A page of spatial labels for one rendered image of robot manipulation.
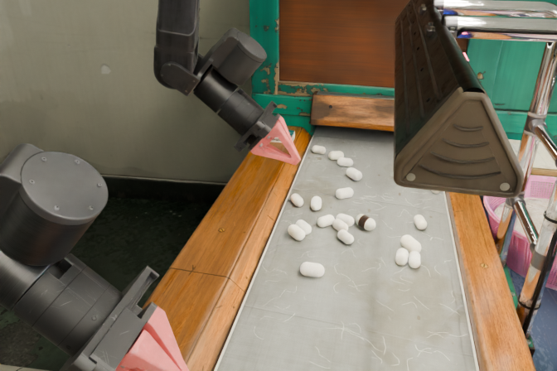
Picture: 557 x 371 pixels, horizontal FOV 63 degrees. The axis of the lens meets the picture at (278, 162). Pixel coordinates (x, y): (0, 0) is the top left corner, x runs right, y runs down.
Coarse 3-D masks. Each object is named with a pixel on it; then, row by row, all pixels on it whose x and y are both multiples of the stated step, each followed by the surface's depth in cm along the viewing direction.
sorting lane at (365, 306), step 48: (336, 144) 111; (384, 144) 111; (288, 192) 90; (384, 192) 90; (432, 192) 90; (288, 240) 76; (336, 240) 76; (384, 240) 76; (432, 240) 76; (288, 288) 65; (336, 288) 65; (384, 288) 65; (432, 288) 65; (240, 336) 57; (288, 336) 57; (336, 336) 57; (384, 336) 57; (432, 336) 57
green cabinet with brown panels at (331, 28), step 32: (256, 0) 104; (288, 0) 104; (320, 0) 102; (352, 0) 101; (384, 0) 99; (256, 32) 107; (288, 32) 107; (320, 32) 105; (352, 32) 104; (384, 32) 102; (288, 64) 110; (320, 64) 109; (352, 64) 107; (384, 64) 105; (480, 64) 99; (512, 64) 99; (512, 96) 102
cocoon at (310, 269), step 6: (306, 264) 67; (312, 264) 67; (318, 264) 67; (300, 270) 67; (306, 270) 67; (312, 270) 66; (318, 270) 66; (324, 270) 67; (312, 276) 67; (318, 276) 66
